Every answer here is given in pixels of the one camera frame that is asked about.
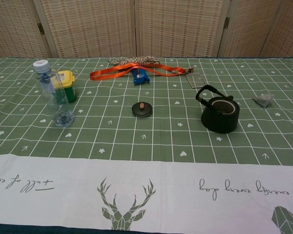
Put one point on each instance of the black teapot lid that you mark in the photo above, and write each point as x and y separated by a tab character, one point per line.
141	111

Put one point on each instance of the black cast-iron teapot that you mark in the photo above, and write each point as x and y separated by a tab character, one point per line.
217	124

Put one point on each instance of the green grid deer tablecloth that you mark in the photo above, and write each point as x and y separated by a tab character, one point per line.
146	146

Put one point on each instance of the blue clip object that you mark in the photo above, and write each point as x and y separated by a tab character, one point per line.
140	78

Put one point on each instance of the clear badge holder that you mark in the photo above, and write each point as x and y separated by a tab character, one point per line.
195	80

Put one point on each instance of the yellow-lidded green box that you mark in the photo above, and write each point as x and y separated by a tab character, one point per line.
69	84

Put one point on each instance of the clear plastic water bottle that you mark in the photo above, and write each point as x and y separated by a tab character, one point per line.
61	107

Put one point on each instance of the woven folding screen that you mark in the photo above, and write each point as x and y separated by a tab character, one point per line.
92	26

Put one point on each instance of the brass screen hinge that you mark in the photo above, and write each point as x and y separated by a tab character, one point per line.
41	28
226	22

